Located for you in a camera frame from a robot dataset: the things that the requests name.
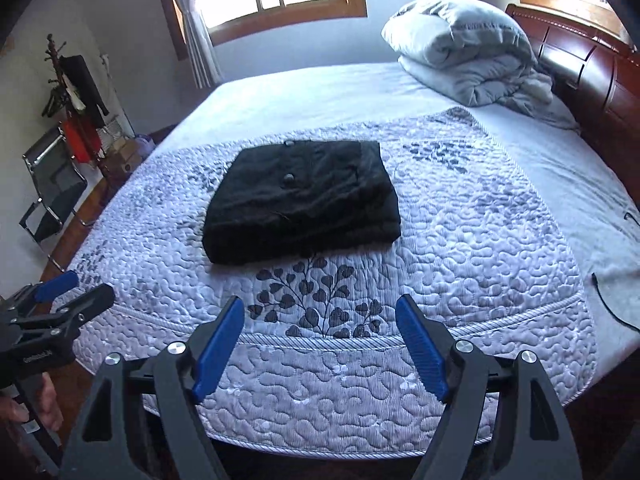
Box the black pants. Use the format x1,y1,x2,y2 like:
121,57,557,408
202,140,400,266

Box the person's left hand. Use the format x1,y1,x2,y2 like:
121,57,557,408
0,372,65,434

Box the black chrome chair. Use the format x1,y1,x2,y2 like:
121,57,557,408
18,125,96,272

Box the cardboard box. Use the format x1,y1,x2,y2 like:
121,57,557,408
104,136,144,181

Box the grey quilted bedspread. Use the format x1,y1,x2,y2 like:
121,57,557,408
70,107,597,458

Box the coat rack with clothes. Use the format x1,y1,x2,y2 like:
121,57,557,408
46,34,110,179

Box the white bed sheet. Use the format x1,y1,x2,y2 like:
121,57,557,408
157,62,639,379

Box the white curtain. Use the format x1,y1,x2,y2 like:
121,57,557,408
175,0,222,89

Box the dark wooden headboard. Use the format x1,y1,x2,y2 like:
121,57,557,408
506,3,640,200

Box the grey folded duvet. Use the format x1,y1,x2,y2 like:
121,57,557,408
381,0,579,130

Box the black cable on bed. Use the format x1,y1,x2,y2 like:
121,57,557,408
591,211,640,334

